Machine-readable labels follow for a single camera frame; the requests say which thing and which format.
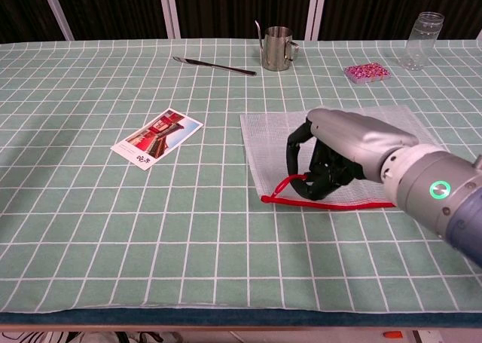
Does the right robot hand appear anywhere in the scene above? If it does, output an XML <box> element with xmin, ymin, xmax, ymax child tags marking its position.
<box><xmin>285</xmin><ymin>107</ymin><xmax>419</xmax><ymax>202</ymax></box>

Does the white mesh zipper pouch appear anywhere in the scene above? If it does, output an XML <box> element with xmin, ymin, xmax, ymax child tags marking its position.
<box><xmin>239</xmin><ymin>104</ymin><xmax>446</xmax><ymax>211</ymax></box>

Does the pink patterned small box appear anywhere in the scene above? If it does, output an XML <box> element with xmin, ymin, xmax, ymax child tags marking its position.
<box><xmin>343</xmin><ymin>63</ymin><xmax>390</xmax><ymax>86</ymax></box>

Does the clear plastic jar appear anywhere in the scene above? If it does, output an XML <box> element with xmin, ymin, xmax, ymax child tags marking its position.
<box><xmin>399</xmin><ymin>11</ymin><xmax>446</xmax><ymax>72</ymax></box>

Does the stainless steel pitcher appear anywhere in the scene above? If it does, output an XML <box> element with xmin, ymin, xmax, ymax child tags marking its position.
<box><xmin>254</xmin><ymin>20</ymin><xmax>301</xmax><ymax>72</ymax></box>

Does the slim metal knife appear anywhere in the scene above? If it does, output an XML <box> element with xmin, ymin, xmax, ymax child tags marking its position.
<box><xmin>172</xmin><ymin>56</ymin><xmax>258</xmax><ymax>77</ymax></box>

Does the postcard with red building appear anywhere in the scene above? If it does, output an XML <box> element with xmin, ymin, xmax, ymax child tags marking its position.
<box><xmin>110</xmin><ymin>108</ymin><xmax>204</xmax><ymax>172</ymax></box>

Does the blue cloth under tablecloth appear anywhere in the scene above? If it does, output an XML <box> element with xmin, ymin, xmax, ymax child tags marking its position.
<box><xmin>0</xmin><ymin>307</ymin><xmax>482</xmax><ymax>328</ymax></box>

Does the green checked tablecloth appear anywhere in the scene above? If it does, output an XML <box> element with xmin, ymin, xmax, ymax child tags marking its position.
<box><xmin>0</xmin><ymin>38</ymin><xmax>482</xmax><ymax>314</ymax></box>

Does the double white frame post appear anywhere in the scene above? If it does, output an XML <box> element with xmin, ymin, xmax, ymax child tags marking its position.
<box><xmin>304</xmin><ymin>0</ymin><xmax>328</xmax><ymax>41</ymax></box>
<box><xmin>157</xmin><ymin>0</ymin><xmax>182</xmax><ymax>40</ymax></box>

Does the slanted white frame post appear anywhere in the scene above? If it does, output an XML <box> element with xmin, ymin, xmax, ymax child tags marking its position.
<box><xmin>38</xmin><ymin>0</ymin><xmax>75</xmax><ymax>41</ymax></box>

